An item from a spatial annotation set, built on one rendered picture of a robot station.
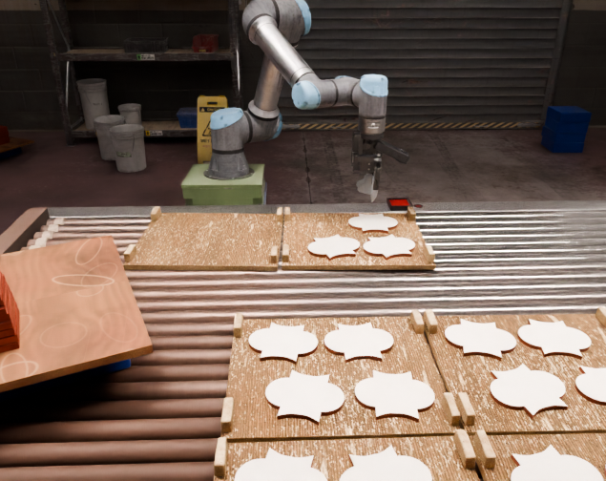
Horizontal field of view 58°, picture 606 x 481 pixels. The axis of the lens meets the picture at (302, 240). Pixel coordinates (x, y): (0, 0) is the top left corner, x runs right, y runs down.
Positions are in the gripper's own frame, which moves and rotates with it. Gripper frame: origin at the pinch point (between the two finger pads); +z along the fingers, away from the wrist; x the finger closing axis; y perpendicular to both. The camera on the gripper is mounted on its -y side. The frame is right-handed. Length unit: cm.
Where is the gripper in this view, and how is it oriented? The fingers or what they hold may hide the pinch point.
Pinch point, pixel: (374, 197)
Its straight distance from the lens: 167.4
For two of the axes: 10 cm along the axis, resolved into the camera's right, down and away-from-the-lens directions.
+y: -10.0, 0.0, -0.1
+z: 0.0, 9.0, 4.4
